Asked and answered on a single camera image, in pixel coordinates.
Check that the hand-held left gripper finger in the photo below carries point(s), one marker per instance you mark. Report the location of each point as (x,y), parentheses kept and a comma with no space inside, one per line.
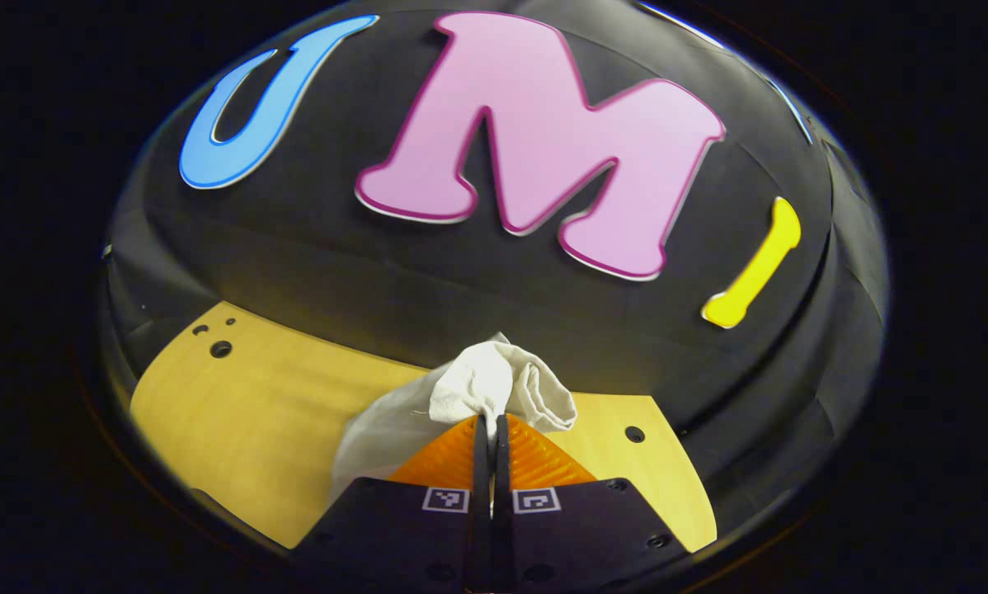
(482,495)
(502,511)

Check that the black backdrop cloth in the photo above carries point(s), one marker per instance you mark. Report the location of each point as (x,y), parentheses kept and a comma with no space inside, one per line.
(378,280)

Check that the white jeans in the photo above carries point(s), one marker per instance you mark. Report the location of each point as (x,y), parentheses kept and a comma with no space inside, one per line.
(477,379)

